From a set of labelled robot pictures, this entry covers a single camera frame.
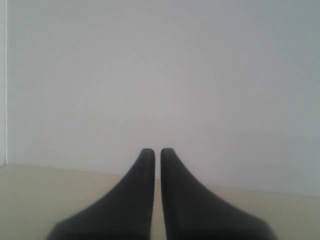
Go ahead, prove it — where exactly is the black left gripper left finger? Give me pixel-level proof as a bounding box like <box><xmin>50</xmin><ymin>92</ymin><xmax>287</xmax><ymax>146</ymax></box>
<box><xmin>47</xmin><ymin>148</ymin><xmax>155</xmax><ymax>240</ymax></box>

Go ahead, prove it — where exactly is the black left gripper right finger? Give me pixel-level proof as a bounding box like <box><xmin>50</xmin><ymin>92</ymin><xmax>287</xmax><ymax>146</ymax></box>
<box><xmin>160</xmin><ymin>148</ymin><xmax>278</xmax><ymax>240</ymax></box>

